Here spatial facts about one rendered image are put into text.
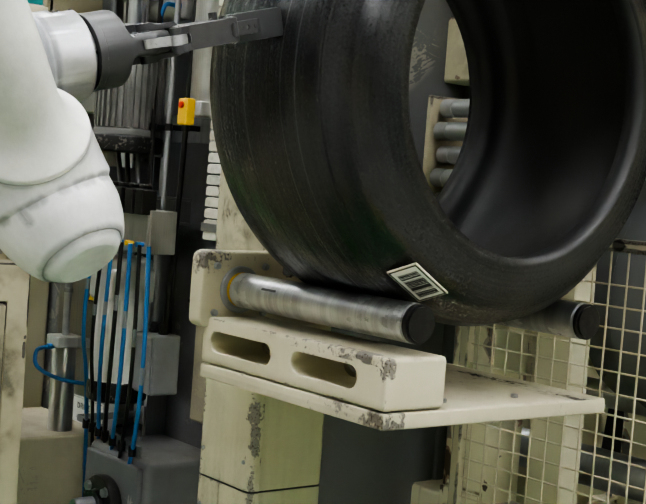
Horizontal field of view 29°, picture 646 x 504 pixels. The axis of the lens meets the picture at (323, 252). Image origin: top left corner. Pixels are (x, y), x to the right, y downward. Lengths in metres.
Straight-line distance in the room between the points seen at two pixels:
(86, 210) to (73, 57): 0.21
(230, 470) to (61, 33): 0.78
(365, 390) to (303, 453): 0.42
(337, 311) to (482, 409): 0.20
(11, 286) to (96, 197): 0.84
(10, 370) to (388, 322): 0.69
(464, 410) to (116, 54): 0.56
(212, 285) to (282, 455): 0.28
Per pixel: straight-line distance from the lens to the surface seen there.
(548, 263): 1.49
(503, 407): 1.47
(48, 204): 1.01
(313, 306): 1.47
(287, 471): 1.76
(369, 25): 1.30
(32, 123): 0.99
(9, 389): 1.87
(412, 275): 1.36
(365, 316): 1.40
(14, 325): 1.86
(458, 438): 1.99
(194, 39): 1.24
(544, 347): 2.08
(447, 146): 2.02
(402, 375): 1.35
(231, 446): 1.75
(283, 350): 1.48
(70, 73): 1.18
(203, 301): 1.60
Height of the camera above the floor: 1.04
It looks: 3 degrees down
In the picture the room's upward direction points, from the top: 4 degrees clockwise
